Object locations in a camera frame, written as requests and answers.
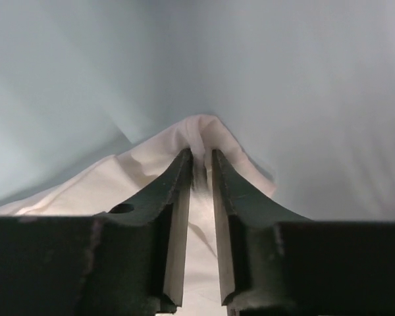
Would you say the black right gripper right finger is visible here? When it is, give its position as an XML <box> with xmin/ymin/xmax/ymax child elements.
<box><xmin>211</xmin><ymin>149</ymin><xmax>395</xmax><ymax>315</ymax></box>

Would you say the white t shirt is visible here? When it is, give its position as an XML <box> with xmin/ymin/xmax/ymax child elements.
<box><xmin>0</xmin><ymin>115</ymin><xmax>275</xmax><ymax>313</ymax></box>

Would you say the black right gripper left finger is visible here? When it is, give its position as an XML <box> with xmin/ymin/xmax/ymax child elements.
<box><xmin>0</xmin><ymin>149</ymin><xmax>193</xmax><ymax>315</ymax></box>

